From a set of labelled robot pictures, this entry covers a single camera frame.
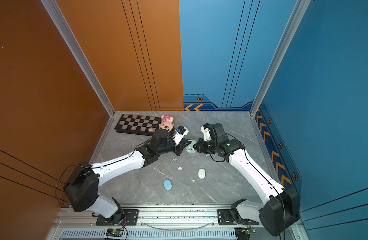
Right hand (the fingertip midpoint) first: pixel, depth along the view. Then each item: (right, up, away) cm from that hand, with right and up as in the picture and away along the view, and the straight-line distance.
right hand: (193, 146), depth 77 cm
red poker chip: (-29, +8, +28) cm, 41 cm away
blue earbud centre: (-11, -11, +17) cm, 22 cm away
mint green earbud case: (-2, -1, -1) cm, 2 cm away
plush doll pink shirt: (-18, +13, +28) cm, 36 cm away
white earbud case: (+5, -18, +11) cm, 21 cm away
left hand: (-1, +3, +1) cm, 4 cm away
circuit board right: (+26, -39, -7) cm, 47 cm away
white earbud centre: (-7, -15, +12) cm, 21 cm away
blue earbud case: (-14, -22, +6) cm, 27 cm away
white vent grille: (-20, -43, -4) cm, 48 cm away
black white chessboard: (-40, +12, +31) cm, 52 cm away
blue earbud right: (+10, -8, +17) cm, 21 cm away
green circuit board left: (-37, -41, -6) cm, 55 cm away
